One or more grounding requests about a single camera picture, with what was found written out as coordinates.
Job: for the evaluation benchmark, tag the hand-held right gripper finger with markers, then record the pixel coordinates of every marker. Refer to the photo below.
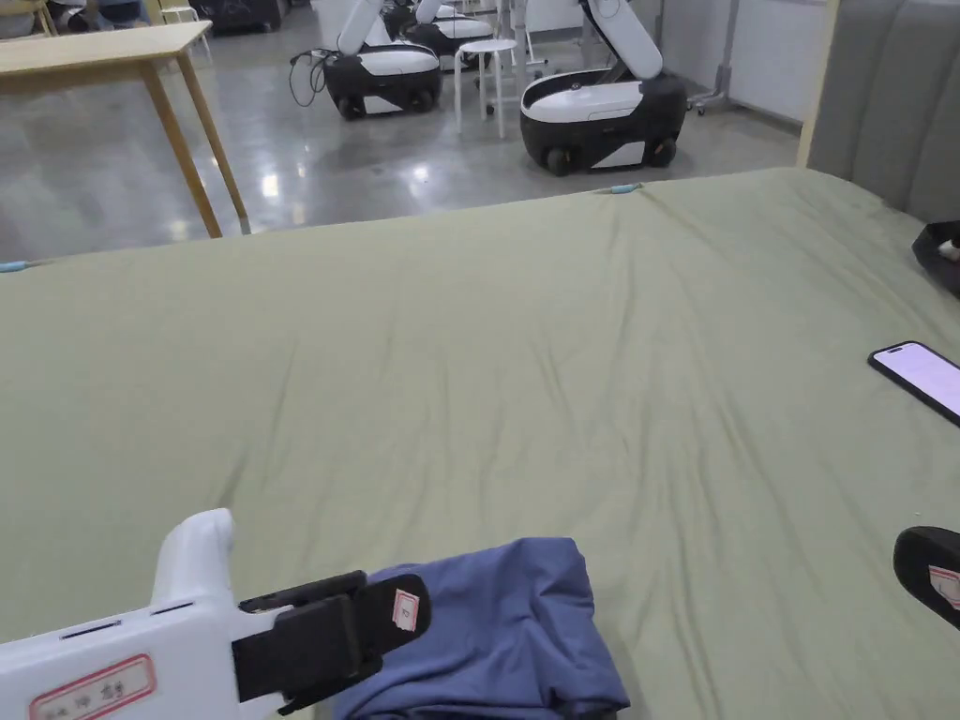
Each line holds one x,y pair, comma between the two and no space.
934,562

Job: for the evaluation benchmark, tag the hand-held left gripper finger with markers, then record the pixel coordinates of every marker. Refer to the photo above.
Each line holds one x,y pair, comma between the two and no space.
397,611

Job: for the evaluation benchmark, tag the black smartphone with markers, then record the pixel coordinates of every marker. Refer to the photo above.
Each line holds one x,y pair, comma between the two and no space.
926,375

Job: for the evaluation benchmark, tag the grey padded headboard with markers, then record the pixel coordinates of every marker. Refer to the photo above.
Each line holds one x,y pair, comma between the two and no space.
892,90

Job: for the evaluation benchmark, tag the blue sheet clip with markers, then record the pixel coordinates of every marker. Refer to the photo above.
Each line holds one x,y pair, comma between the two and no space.
626,190
16,266

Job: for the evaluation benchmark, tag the white and black wheeled robot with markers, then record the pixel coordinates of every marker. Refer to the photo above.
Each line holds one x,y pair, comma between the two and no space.
600,120
450,30
382,75

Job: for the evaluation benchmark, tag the bed with pale green sheet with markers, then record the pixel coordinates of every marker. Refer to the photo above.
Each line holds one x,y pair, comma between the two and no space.
480,375

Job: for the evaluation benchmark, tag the wooden bed post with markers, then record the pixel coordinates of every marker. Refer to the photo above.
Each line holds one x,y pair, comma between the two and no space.
819,82

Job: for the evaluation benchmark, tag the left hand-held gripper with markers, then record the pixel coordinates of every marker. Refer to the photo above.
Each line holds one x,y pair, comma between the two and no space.
112,660

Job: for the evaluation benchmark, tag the black bag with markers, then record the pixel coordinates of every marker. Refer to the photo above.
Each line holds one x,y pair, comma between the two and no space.
937,262

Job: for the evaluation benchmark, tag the dark blue shirt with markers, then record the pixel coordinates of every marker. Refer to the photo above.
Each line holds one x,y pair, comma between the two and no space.
510,637

